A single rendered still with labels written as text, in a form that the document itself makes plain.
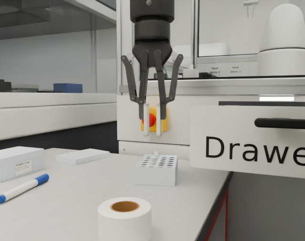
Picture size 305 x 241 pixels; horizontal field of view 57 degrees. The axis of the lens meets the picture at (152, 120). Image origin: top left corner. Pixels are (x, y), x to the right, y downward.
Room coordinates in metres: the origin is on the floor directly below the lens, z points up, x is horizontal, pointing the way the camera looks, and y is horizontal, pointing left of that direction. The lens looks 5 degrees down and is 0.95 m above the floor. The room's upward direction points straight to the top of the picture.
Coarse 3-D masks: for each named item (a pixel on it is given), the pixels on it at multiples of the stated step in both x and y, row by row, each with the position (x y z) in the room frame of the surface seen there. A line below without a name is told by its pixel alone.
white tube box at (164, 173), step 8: (144, 160) 0.64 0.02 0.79; (160, 160) 0.64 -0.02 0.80; (168, 160) 0.64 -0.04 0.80; (176, 160) 0.62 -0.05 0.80; (136, 168) 0.57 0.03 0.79; (144, 168) 0.56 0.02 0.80; (152, 168) 0.56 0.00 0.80; (160, 168) 0.56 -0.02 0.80; (168, 168) 0.56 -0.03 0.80; (176, 168) 0.60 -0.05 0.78; (136, 176) 0.57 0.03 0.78; (144, 176) 0.56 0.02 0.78; (152, 176) 0.56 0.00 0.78; (160, 176) 0.56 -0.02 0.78; (168, 176) 0.56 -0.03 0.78; (176, 176) 0.61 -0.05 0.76; (136, 184) 0.57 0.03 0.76; (144, 184) 0.56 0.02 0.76; (152, 184) 0.56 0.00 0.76; (160, 184) 0.56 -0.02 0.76; (168, 184) 0.56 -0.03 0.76
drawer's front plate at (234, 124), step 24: (192, 120) 0.49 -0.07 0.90; (216, 120) 0.47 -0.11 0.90; (240, 120) 0.46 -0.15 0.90; (192, 144) 0.49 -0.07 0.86; (216, 144) 0.47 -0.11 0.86; (240, 144) 0.46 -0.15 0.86; (264, 144) 0.44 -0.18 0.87; (288, 144) 0.43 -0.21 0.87; (216, 168) 0.47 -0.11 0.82; (240, 168) 0.45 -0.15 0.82; (264, 168) 0.44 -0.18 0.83; (288, 168) 0.43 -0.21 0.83
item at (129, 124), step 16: (128, 96) 0.88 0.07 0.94; (176, 96) 0.82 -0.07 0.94; (192, 96) 0.80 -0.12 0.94; (208, 96) 0.79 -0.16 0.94; (224, 96) 0.77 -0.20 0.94; (240, 96) 0.75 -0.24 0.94; (256, 96) 0.74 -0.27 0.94; (272, 96) 0.72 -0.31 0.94; (288, 96) 0.71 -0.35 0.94; (304, 96) 0.70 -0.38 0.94; (128, 112) 0.88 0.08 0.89; (176, 112) 0.82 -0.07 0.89; (128, 128) 0.88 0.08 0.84; (176, 128) 0.82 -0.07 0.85
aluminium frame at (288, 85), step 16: (128, 0) 0.88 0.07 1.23; (128, 16) 0.88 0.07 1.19; (128, 32) 0.88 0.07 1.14; (128, 48) 0.88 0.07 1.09; (192, 80) 0.80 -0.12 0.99; (208, 80) 0.78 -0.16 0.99; (224, 80) 0.77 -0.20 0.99; (240, 80) 0.75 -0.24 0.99; (256, 80) 0.74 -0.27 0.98; (272, 80) 0.72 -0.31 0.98; (288, 80) 0.71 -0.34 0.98; (304, 80) 0.69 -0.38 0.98
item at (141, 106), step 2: (136, 98) 0.59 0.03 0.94; (138, 98) 0.59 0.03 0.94; (136, 100) 0.59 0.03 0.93; (136, 102) 0.59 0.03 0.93; (144, 102) 0.59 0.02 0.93; (138, 104) 0.59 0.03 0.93; (140, 104) 0.59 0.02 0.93; (142, 104) 0.59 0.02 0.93; (140, 106) 0.59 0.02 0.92; (142, 106) 0.59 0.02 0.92; (140, 108) 0.59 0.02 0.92; (142, 108) 0.59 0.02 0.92; (140, 110) 0.59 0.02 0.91; (142, 110) 0.59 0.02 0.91; (140, 112) 0.59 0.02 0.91; (142, 112) 0.59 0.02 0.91; (140, 114) 0.59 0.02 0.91; (142, 114) 0.59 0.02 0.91; (140, 116) 0.59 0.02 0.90; (142, 116) 0.59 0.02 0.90; (140, 118) 0.59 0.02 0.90; (142, 118) 0.59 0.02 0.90
